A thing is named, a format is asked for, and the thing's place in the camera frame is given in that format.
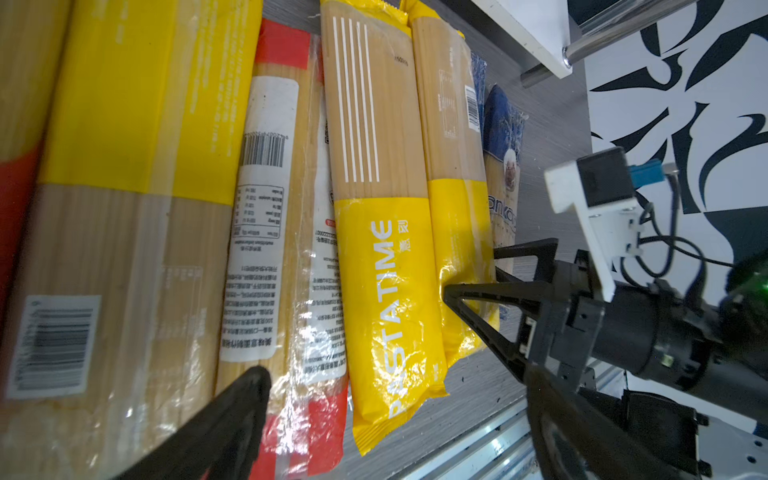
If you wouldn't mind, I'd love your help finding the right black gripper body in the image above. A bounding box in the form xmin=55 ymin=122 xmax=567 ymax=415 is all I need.
xmin=518 ymin=250 xmax=607 ymax=392

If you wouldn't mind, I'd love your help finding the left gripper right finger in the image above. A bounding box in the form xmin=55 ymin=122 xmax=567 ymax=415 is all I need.
xmin=524 ymin=366 xmax=678 ymax=479

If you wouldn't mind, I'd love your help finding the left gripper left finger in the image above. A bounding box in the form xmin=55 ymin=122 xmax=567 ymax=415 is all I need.
xmin=117 ymin=366 xmax=272 ymax=479

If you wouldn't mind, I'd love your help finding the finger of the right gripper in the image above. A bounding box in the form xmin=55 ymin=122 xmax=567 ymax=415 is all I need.
xmin=494 ymin=238 xmax=559 ymax=282
xmin=443 ymin=281 xmax=552 ymax=381

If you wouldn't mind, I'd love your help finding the yellow Pastatime spaghetti bag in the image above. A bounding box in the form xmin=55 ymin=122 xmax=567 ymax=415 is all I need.
xmin=320 ymin=1 xmax=447 ymax=454

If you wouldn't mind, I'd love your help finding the blue Barilla spaghetti box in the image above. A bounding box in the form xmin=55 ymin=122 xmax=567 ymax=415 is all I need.
xmin=471 ymin=51 xmax=487 ymax=134

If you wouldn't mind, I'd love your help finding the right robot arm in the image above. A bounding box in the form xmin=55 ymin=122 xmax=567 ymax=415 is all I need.
xmin=442 ymin=238 xmax=767 ymax=479

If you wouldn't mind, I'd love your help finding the white two-tier shelf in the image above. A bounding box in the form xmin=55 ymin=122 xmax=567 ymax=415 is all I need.
xmin=473 ymin=0 xmax=693 ymax=87

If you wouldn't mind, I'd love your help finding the blue De Cecco spaghetti bag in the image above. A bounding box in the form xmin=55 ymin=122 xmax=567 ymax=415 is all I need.
xmin=482 ymin=85 xmax=528 ymax=249

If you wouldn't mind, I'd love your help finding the red clear spaghetti bag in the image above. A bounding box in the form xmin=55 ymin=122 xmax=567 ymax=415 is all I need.
xmin=217 ymin=20 xmax=348 ymax=479

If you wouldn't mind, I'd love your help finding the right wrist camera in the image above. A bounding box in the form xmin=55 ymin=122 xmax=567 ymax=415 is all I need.
xmin=544 ymin=147 xmax=665 ymax=303

